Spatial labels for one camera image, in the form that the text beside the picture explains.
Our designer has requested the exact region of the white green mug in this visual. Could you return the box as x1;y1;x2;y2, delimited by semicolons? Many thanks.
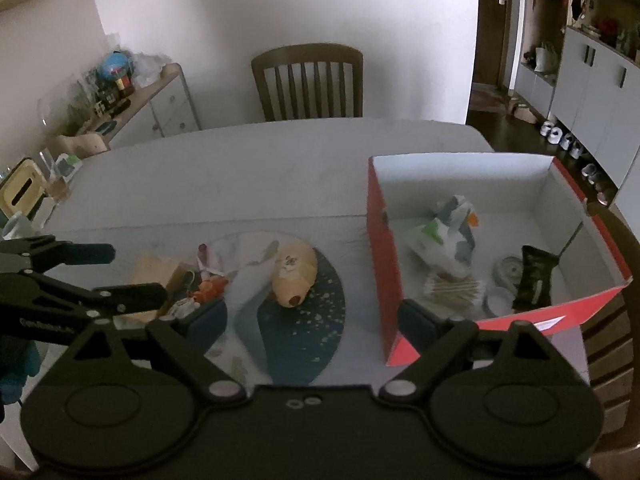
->
2;211;39;242

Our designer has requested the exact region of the patterned doormat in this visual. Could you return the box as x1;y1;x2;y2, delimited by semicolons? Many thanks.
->
469;87;512;113

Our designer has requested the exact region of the black striped pouch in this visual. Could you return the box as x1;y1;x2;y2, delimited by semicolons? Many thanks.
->
511;245;561;312

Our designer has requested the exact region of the white green patterned packet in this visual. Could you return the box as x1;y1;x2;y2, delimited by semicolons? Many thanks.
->
404;195;482;279

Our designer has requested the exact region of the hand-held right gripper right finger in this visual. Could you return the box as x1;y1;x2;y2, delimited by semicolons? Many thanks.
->
379;299;574;409

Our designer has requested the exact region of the white wooden sideboard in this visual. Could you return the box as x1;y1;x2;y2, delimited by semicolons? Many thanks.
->
54;63;202;152

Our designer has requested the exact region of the small white round container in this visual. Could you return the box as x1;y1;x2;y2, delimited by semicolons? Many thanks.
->
486;290;516;317

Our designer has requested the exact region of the white crumpled bag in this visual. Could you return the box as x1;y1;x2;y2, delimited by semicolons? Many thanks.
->
197;237;273;286

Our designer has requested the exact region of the cotton swab box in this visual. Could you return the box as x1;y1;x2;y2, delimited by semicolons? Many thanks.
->
422;276;487;307

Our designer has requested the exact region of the small orange toy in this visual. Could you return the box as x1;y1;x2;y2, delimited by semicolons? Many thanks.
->
197;277;228;303

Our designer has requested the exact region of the grey wall cabinet unit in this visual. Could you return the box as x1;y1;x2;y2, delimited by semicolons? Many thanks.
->
515;0;640;207

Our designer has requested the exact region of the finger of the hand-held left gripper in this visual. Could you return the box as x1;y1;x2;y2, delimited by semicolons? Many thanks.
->
0;235;116;274
20;273;169;319

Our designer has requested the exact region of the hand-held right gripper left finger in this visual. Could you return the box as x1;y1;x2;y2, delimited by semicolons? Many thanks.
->
69;300;247;409

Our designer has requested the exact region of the grey white tape roll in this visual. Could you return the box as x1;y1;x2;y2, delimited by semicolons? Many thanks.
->
492;256;523;291

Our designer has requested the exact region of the slatted wooden chair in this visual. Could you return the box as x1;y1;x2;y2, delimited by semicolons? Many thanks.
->
250;44;365;123

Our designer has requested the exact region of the person's left hand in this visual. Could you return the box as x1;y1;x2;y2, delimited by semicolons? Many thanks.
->
0;341;42;407

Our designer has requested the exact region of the brown cardboard box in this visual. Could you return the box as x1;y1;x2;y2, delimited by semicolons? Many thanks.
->
131;252;187;318

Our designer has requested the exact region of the white plastic bag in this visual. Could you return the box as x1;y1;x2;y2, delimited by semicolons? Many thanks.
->
131;52;170;88

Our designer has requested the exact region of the yellow tissue box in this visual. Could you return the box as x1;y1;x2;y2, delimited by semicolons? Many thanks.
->
0;157;49;222

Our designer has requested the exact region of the curved back wooden chair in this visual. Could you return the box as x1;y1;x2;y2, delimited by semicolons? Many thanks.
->
582;207;640;453

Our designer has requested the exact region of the red cardboard box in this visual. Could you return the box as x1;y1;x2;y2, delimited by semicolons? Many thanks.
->
366;154;633;367

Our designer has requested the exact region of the beige plush dog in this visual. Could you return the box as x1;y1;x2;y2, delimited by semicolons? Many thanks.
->
270;242;319;309

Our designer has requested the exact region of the dark wooden door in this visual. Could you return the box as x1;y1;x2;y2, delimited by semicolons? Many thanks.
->
470;0;518;97

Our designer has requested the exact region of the row of white shoes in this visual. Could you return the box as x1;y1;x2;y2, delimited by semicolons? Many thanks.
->
539;119;617;207

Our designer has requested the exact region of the blue globe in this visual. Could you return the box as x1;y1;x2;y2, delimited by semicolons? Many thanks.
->
98;51;135;83

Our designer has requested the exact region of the clear glass jar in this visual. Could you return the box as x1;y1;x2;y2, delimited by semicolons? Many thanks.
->
39;147;84;202

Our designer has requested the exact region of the round blue white placemat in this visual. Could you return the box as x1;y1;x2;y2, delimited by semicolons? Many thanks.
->
200;231;347;386

